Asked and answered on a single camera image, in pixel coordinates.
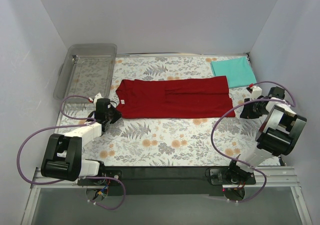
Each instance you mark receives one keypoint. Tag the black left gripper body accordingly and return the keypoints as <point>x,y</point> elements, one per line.
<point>114,115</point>

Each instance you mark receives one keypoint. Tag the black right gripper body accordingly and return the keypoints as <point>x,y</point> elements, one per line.
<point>246,109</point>

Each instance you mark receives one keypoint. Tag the red t shirt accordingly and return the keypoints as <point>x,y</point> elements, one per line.
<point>194,98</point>

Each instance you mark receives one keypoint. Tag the clear plastic bin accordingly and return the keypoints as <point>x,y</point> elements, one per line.
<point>86,71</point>

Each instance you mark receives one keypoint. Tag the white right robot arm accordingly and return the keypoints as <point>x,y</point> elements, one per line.
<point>277,135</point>

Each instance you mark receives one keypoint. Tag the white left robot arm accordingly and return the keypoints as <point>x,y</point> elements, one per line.
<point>63,155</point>

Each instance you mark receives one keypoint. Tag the floral tablecloth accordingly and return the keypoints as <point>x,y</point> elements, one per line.
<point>163,142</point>

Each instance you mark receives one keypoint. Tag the folded teal t shirt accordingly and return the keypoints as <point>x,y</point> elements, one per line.
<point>238,72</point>

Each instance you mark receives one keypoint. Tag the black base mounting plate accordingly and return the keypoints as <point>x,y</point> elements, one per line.
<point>174,180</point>

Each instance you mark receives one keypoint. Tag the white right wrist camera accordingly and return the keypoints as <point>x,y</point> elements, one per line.
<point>255,91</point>

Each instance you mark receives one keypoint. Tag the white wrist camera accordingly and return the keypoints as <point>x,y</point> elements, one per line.
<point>255,91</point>
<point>96,98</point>

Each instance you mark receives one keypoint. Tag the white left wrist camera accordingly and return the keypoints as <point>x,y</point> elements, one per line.
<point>96,98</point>

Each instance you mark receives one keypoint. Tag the aluminium frame rail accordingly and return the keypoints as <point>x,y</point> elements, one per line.
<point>277,176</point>

